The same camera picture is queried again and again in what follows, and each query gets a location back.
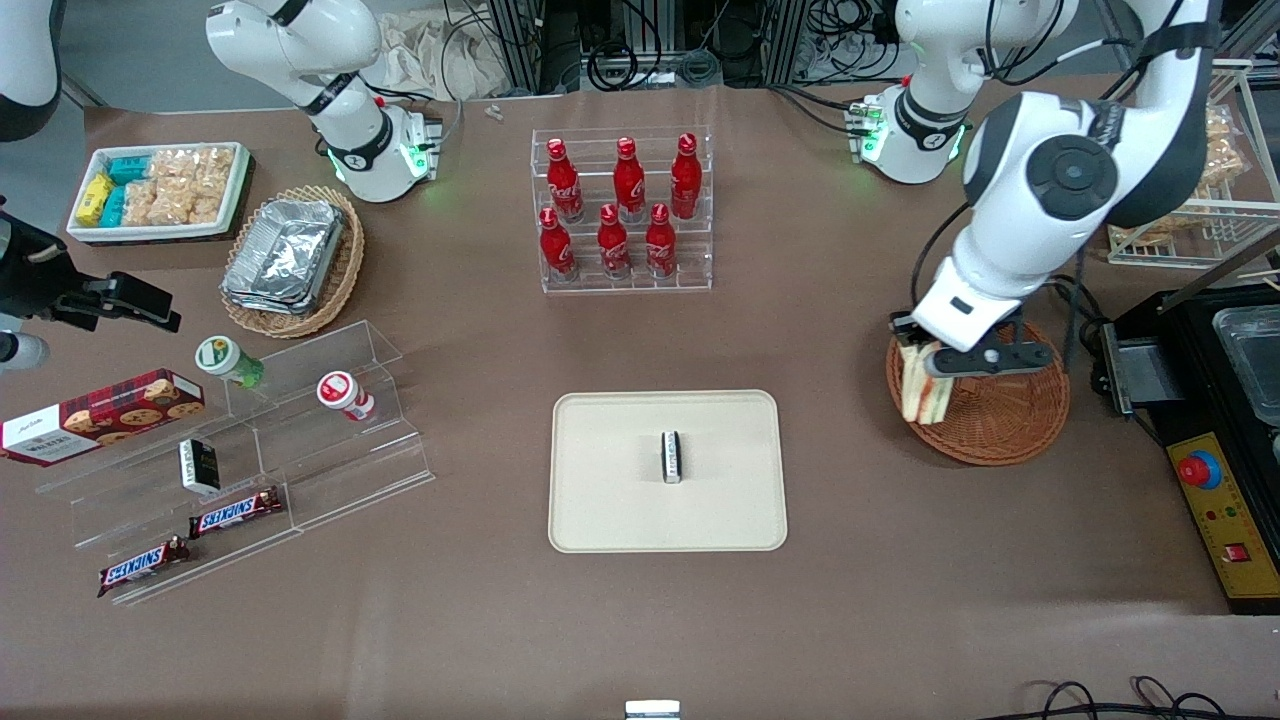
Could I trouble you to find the triangular sandwich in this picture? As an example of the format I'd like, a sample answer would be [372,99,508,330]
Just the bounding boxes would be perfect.
[899,343,953,427]

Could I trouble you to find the green lidded yogurt bottle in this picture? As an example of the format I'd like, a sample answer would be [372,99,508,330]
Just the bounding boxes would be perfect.
[194,335,266,390]

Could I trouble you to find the brown round wicker basket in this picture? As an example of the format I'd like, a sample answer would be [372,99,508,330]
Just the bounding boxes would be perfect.
[886,318,1071,467]

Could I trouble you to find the yellow snack packet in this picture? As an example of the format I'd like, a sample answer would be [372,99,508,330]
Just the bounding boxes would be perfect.
[76,171,117,227]

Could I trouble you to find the clear acrylic stepped shelf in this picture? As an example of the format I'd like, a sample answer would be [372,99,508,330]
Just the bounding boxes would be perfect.
[35,320,436,607]

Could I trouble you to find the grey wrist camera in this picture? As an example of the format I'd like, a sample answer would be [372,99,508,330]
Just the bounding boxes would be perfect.
[960,338,1054,379]
[0,333,49,373]

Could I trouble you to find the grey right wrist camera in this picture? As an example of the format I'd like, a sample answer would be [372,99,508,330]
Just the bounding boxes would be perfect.
[0,333,49,373]

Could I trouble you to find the beige plastic tray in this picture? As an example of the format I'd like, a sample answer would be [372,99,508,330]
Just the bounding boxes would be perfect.
[548,390,789,554]

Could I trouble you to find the white rectangular snack tray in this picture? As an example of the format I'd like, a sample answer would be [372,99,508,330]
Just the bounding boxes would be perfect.
[66,141,252,244]

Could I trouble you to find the black floor cables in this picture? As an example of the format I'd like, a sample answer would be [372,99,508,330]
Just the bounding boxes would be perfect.
[1003,676,1280,720]

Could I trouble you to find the coiled black cable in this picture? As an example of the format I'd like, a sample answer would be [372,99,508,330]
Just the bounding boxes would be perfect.
[584,40,642,93]

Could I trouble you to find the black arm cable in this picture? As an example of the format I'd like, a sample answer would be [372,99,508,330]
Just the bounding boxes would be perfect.
[908,198,973,313]

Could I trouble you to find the brown snickers bar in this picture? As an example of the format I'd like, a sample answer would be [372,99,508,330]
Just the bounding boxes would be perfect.
[96,536,192,599]
[188,486,285,541]

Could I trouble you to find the light oval wicker basket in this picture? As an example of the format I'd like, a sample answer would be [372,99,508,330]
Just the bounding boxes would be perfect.
[219,184,367,340]

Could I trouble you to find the crumpled beige cloth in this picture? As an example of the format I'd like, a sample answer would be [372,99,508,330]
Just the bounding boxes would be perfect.
[374,8,513,102]

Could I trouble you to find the small black carton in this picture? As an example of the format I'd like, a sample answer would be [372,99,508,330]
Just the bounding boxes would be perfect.
[178,438,222,496]

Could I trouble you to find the clear acrylic bottle rack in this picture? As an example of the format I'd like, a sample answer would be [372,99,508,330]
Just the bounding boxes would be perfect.
[530,126,714,295]

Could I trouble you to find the red tartan cookie box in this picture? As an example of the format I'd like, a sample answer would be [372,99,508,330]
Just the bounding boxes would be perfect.
[0,368,207,468]

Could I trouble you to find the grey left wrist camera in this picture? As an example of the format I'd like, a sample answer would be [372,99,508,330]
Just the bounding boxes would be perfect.
[960,338,1054,379]

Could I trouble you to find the clear bag of crackers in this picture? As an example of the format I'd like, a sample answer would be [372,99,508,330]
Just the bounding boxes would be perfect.
[190,146,238,206]
[121,178,226,228]
[148,148,197,187]

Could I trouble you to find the black countertop appliance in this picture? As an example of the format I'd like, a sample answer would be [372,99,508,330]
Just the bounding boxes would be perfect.
[1090,235,1280,463]

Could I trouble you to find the red lidded yogurt bottle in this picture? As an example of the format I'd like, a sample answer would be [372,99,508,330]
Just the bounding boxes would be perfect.
[316,370,378,422]

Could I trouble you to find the yellow black control box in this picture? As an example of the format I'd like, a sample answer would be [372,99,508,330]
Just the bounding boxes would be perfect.
[1166,431,1280,615]

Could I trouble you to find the red emergency stop button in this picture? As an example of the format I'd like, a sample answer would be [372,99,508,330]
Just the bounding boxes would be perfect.
[1176,451,1224,492]

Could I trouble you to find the red cola bottle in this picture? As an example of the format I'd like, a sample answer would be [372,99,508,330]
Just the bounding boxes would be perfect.
[597,204,632,279]
[644,203,679,279]
[613,137,647,223]
[539,207,578,282]
[670,133,703,221]
[545,138,585,223]

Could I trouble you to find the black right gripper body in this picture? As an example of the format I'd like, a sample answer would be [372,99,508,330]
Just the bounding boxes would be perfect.
[0,211,77,320]

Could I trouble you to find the white wire rack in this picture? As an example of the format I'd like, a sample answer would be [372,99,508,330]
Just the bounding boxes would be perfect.
[1105,60,1280,269]

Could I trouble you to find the stack of foil trays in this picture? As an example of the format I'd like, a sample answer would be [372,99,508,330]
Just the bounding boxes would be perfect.
[221,197,348,316]

